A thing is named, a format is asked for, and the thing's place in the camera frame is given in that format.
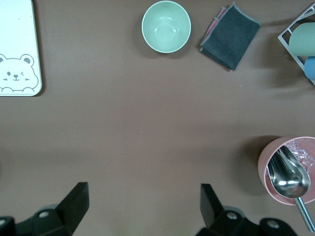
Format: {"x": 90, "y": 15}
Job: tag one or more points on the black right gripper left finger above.
{"x": 69, "y": 211}

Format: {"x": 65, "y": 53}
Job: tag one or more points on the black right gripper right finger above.
{"x": 216, "y": 218}

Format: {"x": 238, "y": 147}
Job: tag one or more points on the pink bowl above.
{"x": 265, "y": 159}

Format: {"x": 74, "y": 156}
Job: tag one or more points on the steel scoop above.
{"x": 290, "y": 179}

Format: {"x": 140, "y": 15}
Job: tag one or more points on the clear ice pieces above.
{"x": 304, "y": 155}

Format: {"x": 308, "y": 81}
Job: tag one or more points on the blue cup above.
{"x": 310, "y": 68}

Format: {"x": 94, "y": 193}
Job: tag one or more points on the dark grey folded cloth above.
{"x": 231, "y": 39}

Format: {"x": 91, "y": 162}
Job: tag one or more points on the cream bear print tray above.
{"x": 17, "y": 37}

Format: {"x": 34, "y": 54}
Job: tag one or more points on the sage green cup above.
{"x": 302, "y": 39}

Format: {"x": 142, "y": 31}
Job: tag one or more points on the pale green bowl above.
{"x": 166, "y": 25}

